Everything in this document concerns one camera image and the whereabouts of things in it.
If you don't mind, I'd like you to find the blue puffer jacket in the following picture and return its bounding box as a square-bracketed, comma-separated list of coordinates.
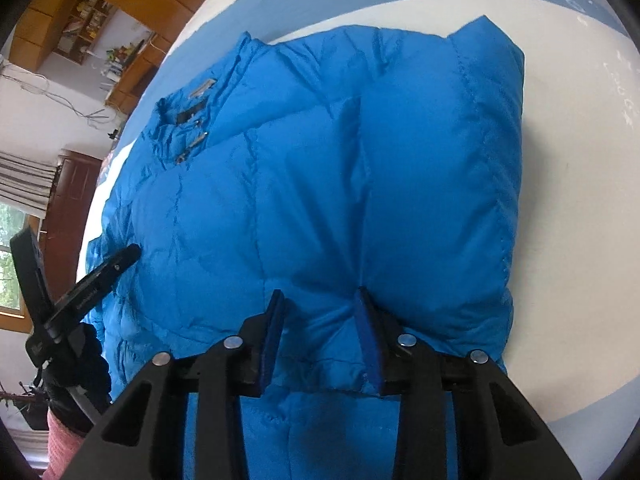
[87, 18, 525, 479]

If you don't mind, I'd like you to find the pink sleeved left forearm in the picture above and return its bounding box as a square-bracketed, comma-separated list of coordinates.
[42, 408, 92, 480]

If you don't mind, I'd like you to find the black gloved left hand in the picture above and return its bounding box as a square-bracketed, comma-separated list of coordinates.
[42, 323, 112, 437]

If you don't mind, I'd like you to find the potted dry plant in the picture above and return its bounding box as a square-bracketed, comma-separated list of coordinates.
[1, 384, 49, 431]

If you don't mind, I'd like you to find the dark brown wooden door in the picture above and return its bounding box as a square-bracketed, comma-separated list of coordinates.
[39, 150, 101, 300]

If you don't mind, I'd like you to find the striped grey curtain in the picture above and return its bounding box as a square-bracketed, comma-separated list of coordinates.
[0, 152, 58, 219]

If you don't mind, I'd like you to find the blue and white bed sheet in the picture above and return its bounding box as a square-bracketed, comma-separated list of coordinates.
[85, 0, 639, 479]

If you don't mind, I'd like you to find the wooden desk with clutter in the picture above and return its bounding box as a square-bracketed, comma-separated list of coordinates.
[105, 34, 171, 115]

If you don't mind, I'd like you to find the window with wooden frame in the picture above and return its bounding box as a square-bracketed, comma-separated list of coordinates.
[0, 204, 40, 334]

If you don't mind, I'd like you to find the wooden wall cabinet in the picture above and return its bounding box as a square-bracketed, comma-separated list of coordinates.
[9, 0, 205, 114]

